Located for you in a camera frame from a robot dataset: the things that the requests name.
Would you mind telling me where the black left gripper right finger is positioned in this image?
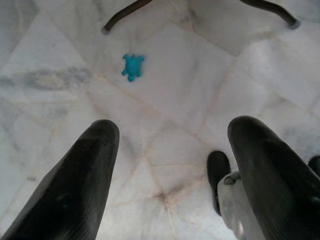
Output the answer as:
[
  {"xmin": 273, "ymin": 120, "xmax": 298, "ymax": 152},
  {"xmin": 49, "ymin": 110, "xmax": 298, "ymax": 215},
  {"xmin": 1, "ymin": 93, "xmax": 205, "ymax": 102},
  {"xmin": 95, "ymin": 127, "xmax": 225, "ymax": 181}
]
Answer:
[{"xmin": 227, "ymin": 115, "xmax": 320, "ymax": 240}]

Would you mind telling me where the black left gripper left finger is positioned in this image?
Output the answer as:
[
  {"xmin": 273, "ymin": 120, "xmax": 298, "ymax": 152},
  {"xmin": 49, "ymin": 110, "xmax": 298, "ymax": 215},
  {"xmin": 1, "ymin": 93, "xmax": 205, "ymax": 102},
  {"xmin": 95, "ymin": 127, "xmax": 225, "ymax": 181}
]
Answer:
[{"xmin": 0, "ymin": 119, "xmax": 120, "ymax": 240}]

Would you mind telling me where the black robot right foot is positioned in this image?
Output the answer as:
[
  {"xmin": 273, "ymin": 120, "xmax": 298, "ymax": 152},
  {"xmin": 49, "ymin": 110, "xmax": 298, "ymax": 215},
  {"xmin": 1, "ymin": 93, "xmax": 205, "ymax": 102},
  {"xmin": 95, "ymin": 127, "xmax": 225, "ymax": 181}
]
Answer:
[{"xmin": 307, "ymin": 155, "xmax": 320, "ymax": 175}]

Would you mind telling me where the black robot foot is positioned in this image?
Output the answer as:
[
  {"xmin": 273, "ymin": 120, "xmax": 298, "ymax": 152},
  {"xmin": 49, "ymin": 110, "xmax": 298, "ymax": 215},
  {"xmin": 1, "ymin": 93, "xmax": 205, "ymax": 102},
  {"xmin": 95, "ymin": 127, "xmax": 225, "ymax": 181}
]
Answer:
[
  {"xmin": 307, "ymin": 155, "xmax": 320, "ymax": 175},
  {"xmin": 206, "ymin": 150, "xmax": 231, "ymax": 216}
]

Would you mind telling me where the black robot left foot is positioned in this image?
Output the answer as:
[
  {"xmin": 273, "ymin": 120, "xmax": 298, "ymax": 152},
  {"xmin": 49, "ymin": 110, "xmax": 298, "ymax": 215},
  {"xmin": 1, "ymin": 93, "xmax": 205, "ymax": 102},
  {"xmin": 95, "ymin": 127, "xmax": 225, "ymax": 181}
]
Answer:
[{"xmin": 206, "ymin": 150, "xmax": 231, "ymax": 216}]

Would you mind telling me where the blue turtle toy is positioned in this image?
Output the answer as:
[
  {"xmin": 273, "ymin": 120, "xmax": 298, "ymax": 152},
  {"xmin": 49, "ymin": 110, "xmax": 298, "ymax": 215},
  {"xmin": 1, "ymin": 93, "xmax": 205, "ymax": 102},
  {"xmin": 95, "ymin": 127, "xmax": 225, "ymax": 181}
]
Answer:
[{"xmin": 121, "ymin": 53, "xmax": 146, "ymax": 82}]

